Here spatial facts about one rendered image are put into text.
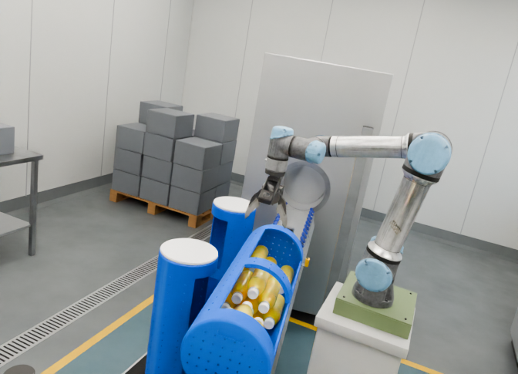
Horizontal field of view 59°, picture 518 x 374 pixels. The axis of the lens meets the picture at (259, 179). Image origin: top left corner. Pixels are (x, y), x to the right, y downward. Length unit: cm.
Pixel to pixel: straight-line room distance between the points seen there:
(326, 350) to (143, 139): 405
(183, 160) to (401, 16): 330
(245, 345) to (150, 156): 412
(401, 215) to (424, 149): 22
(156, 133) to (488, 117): 400
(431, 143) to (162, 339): 156
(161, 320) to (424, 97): 485
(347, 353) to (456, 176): 492
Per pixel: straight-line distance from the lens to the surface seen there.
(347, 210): 271
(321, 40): 661
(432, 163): 142
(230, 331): 144
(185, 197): 522
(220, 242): 324
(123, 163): 562
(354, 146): 162
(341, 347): 174
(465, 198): 653
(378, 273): 153
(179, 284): 220
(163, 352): 241
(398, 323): 171
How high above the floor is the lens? 200
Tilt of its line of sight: 15 degrees down
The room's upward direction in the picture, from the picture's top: 10 degrees clockwise
